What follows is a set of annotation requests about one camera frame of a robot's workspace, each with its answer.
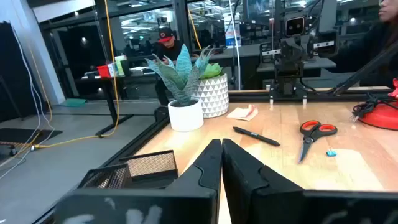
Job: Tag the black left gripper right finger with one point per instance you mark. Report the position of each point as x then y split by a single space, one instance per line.
280 205

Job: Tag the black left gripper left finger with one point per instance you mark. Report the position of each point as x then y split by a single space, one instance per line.
140 205

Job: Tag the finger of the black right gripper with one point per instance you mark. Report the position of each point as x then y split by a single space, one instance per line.
287 51
301 49

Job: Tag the black pen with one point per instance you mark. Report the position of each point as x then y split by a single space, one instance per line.
255 136

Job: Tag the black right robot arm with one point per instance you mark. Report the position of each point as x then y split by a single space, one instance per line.
287 81

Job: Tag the black mesh desk organizer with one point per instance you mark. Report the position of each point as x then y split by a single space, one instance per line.
149 165

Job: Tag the person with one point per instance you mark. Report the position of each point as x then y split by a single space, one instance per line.
367 53
169 46

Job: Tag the white pole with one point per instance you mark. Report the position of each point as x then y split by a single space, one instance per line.
234 46

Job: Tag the blue binder clip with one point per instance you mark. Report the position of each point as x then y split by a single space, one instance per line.
331 153

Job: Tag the green succulent in patterned pot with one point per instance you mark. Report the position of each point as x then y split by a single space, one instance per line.
214 96

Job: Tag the teal plant in white pot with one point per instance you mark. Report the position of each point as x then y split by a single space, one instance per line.
185 116

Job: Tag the black desk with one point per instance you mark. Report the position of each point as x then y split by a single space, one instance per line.
109 93

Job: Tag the green floor mat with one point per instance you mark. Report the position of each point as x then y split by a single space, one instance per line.
73 102

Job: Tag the black floor mat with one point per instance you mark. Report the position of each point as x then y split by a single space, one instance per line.
28 135

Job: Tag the red box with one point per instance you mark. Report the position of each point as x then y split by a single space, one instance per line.
104 71

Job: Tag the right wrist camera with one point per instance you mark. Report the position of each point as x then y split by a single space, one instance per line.
294 26

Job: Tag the black aluminium table frame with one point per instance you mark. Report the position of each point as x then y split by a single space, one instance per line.
248 96

